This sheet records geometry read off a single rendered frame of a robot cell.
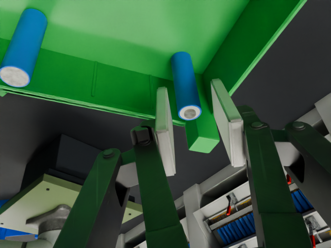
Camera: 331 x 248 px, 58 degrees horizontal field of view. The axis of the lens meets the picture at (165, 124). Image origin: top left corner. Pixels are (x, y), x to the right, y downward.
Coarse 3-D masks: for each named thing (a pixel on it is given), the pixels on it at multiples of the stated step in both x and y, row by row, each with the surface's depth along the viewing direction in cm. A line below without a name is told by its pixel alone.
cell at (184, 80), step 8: (176, 56) 26; (184, 56) 25; (176, 64) 25; (184, 64) 25; (192, 64) 25; (176, 72) 24; (184, 72) 24; (192, 72) 24; (176, 80) 24; (184, 80) 24; (192, 80) 24; (176, 88) 24; (184, 88) 23; (192, 88) 23; (176, 96) 23; (184, 96) 22; (192, 96) 22; (176, 104) 23; (184, 104) 22; (192, 104) 22; (184, 112) 22; (192, 112) 22; (200, 112) 23
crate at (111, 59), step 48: (0, 0) 21; (48, 0) 21; (96, 0) 22; (144, 0) 22; (192, 0) 22; (240, 0) 23; (288, 0) 18; (0, 48) 23; (48, 48) 25; (96, 48) 25; (144, 48) 25; (192, 48) 26; (240, 48) 23; (48, 96) 22; (96, 96) 24; (144, 96) 26; (192, 144) 24
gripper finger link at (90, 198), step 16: (96, 160) 15; (112, 160) 14; (96, 176) 13; (112, 176) 13; (80, 192) 13; (96, 192) 12; (112, 192) 13; (128, 192) 16; (80, 208) 12; (96, 208) 12; (112, 208) 13; (64, 224) 11; (80, 224) 11; (96, 224) 11; (112, 224) 13; (64, 240) 10; (80, 240) 10; (96, 240) 11; (112, 240) 12
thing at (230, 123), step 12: (216, 84) 21; (216, 96) 19; (228, 96) 18; (216, 108) 20; (228, 108) 17; (216, 120) 21; (228, 120) 16; (240, 120) 16; (228, 132) 16; (240, 132) 16; (228, 144) 17; (240, 144) 16; (240, 156) 16
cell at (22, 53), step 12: (24, 12) 21; (36, 12) 21; (24, 24) 20; (36, 24) 21; (12, 36) 20; (24, 36) 19; (36, 36) 20; (12, 48) 19; (24, 48) 19; (36, 48) 20; (12, 60) 18; (24, 60) 18; (0, 72) 18; (12, 72) 18; (24, 72) 18; (12, 84) 19; (24, 84) 19
